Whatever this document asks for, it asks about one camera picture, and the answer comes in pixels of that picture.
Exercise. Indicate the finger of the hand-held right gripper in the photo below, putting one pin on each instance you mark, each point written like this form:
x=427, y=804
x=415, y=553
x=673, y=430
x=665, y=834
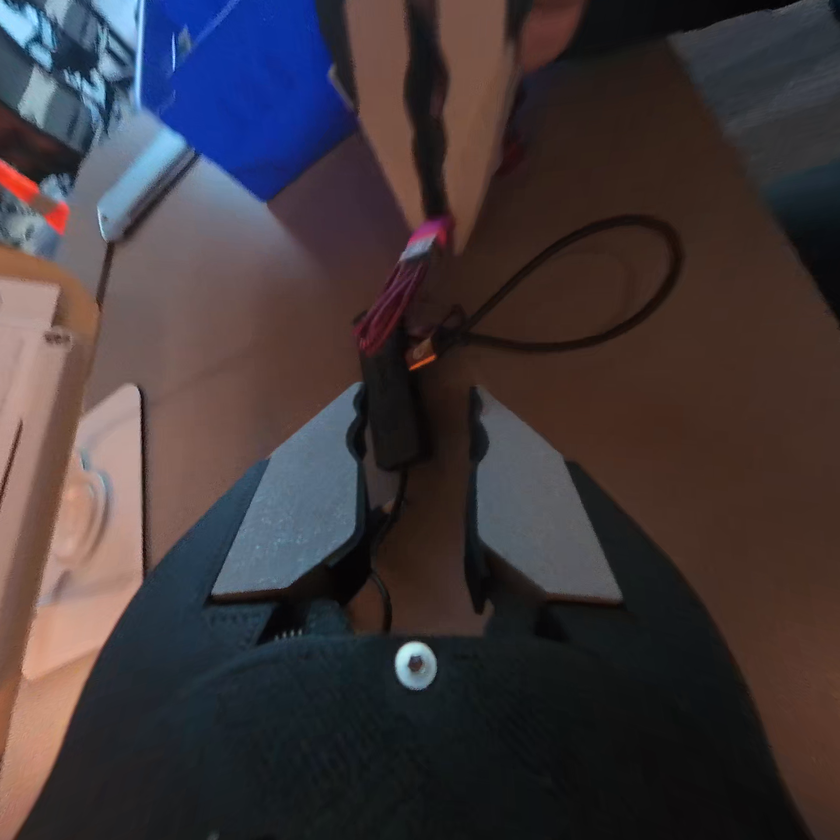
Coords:
x=380, y=65
x=482, y=79

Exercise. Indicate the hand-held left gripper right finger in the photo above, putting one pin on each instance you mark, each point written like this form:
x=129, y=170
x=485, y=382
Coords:
x=544, y=518

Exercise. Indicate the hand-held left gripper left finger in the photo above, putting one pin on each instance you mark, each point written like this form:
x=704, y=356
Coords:
x=295, y=518

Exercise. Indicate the blue plastic box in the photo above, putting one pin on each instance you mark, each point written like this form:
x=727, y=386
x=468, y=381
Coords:
x=249, y=92

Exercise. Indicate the black usb hub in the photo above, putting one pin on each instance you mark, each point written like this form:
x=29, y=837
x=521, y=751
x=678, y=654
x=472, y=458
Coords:
x=394, y=407

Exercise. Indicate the person's right hand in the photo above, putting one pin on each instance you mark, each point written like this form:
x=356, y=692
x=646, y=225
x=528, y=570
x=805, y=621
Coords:
x=551, y=33

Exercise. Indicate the white stand base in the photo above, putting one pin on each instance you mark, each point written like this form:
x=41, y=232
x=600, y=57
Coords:
x=111, y=459

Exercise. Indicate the white flat device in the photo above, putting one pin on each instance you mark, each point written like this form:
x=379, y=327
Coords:
x=144, y=184

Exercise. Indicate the wooden sign board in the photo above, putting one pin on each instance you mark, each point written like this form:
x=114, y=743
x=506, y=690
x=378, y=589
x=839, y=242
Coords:
x=75, y=308

